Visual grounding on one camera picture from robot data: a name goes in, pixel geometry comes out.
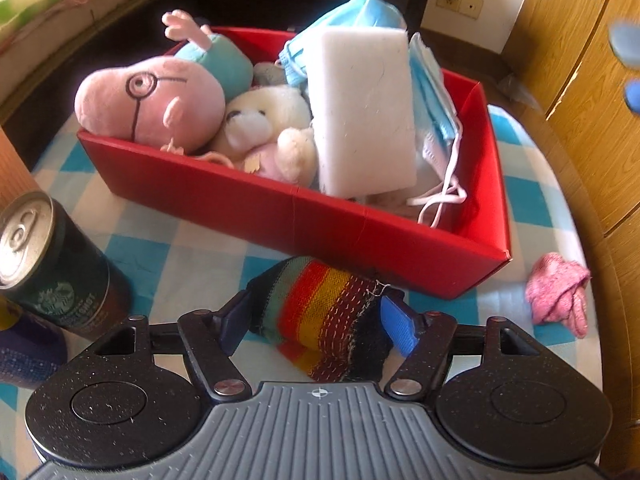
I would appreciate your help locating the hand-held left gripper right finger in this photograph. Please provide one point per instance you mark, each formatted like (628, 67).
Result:
(400, 325)

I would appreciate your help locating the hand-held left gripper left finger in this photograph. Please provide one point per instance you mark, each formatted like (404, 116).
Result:
(236, 325)

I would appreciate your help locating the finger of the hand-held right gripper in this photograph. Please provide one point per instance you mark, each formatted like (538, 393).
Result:
(634, 95)
(627, 42)

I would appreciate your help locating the striped knitted cloth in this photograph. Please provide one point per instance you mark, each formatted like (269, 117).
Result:
(320, 305)

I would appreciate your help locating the red cardboard box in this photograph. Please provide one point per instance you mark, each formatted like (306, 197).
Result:
(300, 225)

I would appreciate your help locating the blue face mask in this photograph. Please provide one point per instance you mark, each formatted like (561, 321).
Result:
(435, 110)
(350, 15)

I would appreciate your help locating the white teddy bear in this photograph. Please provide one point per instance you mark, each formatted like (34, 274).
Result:
(265, 120)

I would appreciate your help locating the white sponge block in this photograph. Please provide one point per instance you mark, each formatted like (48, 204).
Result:
(360, 110)

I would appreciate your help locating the pink pig plush toy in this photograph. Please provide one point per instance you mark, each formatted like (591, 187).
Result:
(150, 100)

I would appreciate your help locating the wooden cabinet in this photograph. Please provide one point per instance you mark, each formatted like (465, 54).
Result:
(580, 85)

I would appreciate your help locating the blue checkered tablecloth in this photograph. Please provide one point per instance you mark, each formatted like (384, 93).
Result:
(175, 260)

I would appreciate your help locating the clear plastic bag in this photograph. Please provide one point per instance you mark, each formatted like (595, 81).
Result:
(520, 91)

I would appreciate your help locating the pink cloth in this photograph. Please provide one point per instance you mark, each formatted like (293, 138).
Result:
(557, 290)

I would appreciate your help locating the dark green drink can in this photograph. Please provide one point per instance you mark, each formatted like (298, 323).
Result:
(70, 280)

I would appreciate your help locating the blue drink can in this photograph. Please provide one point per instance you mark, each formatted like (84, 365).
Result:
(30, 355)

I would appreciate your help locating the peach ribbed bottle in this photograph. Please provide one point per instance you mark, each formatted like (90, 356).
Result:
(12, 170)

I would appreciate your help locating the wall outlet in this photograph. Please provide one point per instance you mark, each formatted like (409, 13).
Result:
(459, 2)

